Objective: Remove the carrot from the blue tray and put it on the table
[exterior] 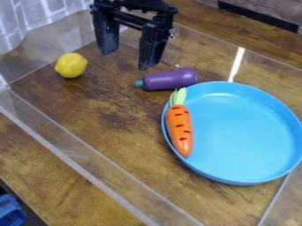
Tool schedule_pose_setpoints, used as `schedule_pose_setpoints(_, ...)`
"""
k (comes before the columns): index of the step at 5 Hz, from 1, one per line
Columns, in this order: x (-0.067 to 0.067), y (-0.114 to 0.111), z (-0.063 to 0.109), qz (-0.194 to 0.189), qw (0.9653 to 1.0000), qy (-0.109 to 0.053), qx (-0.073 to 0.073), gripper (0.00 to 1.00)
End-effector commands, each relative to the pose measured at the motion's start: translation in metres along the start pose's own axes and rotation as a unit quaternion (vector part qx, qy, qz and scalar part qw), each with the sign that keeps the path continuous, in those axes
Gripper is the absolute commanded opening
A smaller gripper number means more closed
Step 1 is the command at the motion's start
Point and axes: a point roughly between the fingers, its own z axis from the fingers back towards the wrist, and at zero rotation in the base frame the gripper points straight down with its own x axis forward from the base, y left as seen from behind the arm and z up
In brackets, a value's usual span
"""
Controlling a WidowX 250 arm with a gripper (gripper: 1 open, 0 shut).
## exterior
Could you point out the purple toy eggplant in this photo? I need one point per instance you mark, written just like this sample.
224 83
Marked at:
182 77

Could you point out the blue plastic crate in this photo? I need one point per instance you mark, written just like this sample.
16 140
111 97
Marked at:
12 214

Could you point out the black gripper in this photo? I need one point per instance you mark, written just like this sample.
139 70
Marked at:
111 13

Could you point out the clear acrylic enclosure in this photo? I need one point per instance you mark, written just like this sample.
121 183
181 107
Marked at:
83 148

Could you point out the yellow toy lemon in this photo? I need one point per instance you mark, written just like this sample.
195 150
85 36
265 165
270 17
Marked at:
71 65

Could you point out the blue round tray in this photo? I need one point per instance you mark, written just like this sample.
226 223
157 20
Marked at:
248 135

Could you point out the orange toy carrot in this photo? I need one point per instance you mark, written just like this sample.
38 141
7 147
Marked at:
179 123

